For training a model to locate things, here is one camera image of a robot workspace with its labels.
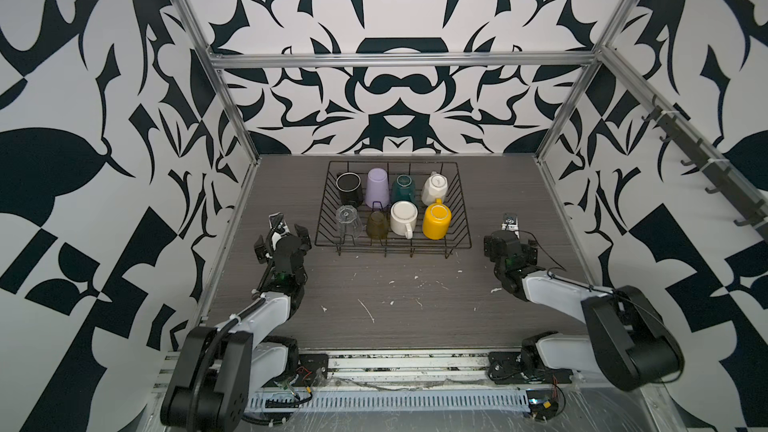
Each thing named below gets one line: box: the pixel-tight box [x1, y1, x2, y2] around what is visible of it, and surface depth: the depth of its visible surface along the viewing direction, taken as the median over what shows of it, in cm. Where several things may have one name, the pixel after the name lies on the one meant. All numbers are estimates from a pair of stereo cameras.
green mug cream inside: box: [391, 174, 417, 205], surface depth 98 cm
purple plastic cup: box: [365, 167, 390, 209], surface depth 98 cm
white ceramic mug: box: [421, 171, 449, 206], surface depth 98 cm
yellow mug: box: [422, 198, 452, 241], surface depth 92 cm
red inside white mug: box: [390, 200, 419, 240], surface depth 93 cm
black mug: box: [336, 172, 364, 207], surface depth 100 cm
